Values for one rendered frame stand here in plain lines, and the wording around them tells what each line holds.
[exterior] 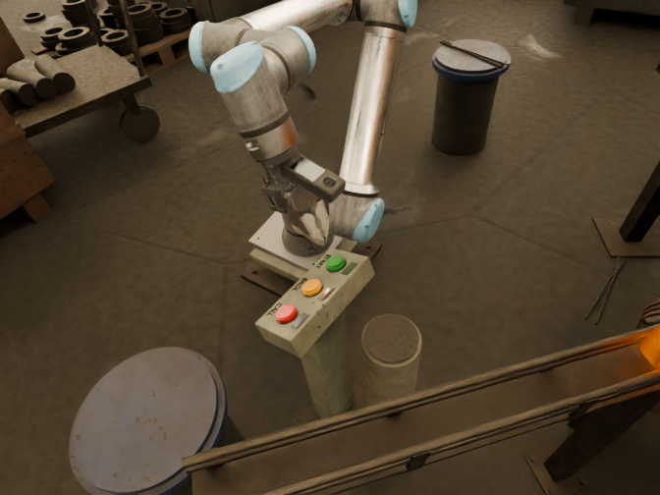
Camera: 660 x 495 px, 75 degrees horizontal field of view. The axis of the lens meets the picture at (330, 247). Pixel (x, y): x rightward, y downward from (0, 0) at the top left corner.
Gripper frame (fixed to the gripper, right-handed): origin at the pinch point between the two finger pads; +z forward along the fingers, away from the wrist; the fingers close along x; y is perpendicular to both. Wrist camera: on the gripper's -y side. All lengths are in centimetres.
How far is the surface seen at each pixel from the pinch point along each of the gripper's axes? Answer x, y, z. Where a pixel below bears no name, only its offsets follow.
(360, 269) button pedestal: -1.4, -5.4, 7.5
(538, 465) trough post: -13, -29, 80
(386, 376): 8.7, -12.9, 25.4
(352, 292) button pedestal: 2.8, -5.4, 9.9
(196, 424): 38.0, 12.5, 20.3
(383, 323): 1.6, -9.4, 18.7
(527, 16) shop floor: -293, 80, 41
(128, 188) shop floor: -17, 160, 12
